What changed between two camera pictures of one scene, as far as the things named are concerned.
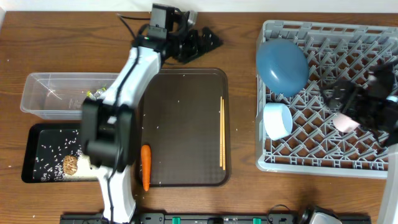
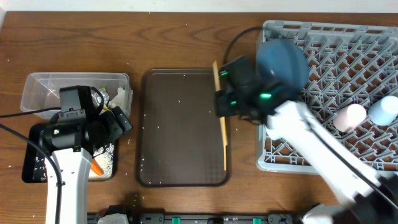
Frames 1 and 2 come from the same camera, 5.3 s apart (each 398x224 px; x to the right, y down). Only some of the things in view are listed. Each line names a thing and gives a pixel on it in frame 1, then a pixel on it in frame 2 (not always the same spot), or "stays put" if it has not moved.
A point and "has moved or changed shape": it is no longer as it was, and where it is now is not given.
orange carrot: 145,156 has moved or changed shape
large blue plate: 282,66 stays put
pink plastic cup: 344,123 stays put
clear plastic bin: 61,96 stays put
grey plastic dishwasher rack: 334,52 stays put
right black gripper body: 369,111 to 227,104
